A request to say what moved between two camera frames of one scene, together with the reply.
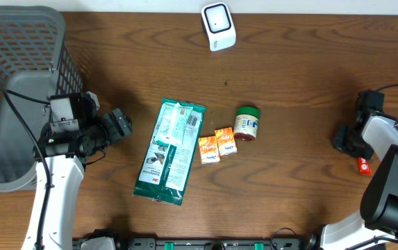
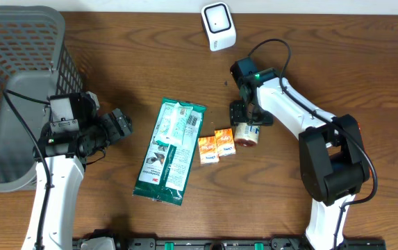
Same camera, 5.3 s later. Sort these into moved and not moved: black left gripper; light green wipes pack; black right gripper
Moved: black right gripper
Not moved: black left gripper; light green wipes pack
